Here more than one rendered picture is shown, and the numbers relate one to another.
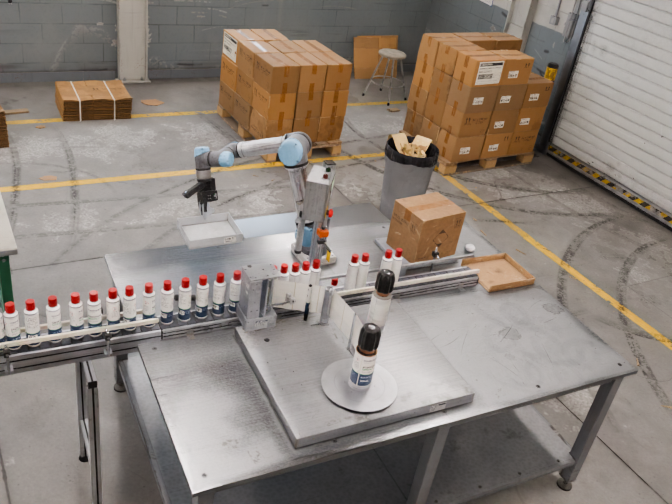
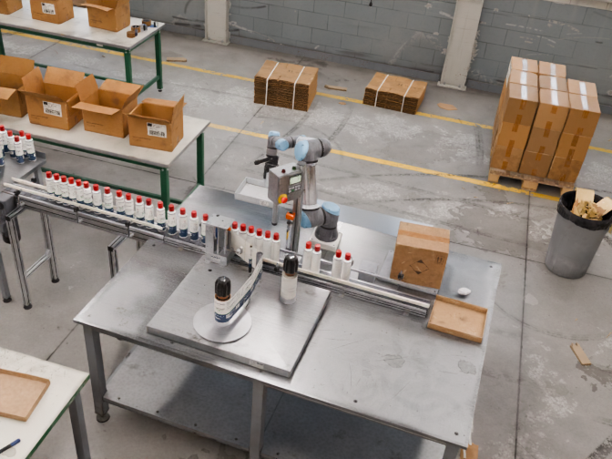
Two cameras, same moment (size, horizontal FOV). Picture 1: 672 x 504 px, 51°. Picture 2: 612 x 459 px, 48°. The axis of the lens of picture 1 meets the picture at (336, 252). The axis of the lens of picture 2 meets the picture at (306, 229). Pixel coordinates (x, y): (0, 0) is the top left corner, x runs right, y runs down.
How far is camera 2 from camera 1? 257 cm
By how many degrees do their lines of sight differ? 39
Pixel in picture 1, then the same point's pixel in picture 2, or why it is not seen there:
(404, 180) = (563, 234)
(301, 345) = not seen: hidden behind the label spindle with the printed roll
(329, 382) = (206, 310)
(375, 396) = (220, 332)
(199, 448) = (104, 302)
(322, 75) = (563, 117)
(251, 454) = (122, 321)
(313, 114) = (546, 151)
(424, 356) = (291, 332)
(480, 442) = (363, 445)
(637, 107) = not seen: outside the picture
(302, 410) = (170, 314)
